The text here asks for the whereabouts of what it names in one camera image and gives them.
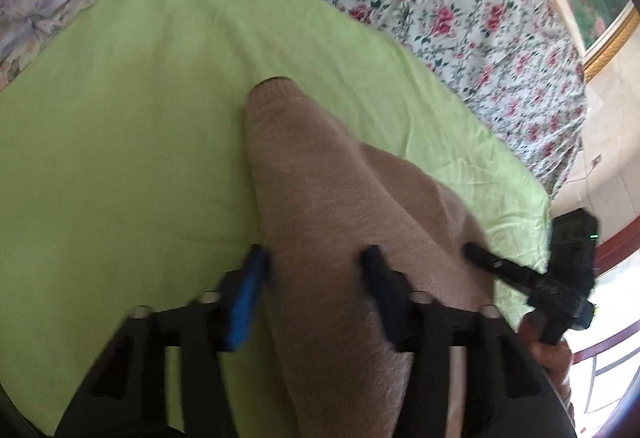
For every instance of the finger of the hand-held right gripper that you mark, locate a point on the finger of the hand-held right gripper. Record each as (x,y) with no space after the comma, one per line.
(500,265)

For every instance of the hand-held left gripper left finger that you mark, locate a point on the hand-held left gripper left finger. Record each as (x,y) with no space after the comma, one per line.
(244,303)

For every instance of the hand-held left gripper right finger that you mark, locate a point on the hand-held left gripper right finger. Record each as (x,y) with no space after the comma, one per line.
(387,303)

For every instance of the beige knitted sweater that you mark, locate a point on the beige knitted sweater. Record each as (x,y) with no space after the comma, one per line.
(325,228)

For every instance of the person's right hand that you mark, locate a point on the person's right hand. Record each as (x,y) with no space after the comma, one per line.
(547,358)

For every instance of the light green bed sheet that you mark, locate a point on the light green bed sheet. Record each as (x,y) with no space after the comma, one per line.
(130,138)

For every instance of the red rose floral quilt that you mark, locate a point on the red rose floral quilt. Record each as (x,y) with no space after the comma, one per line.
(440,18)

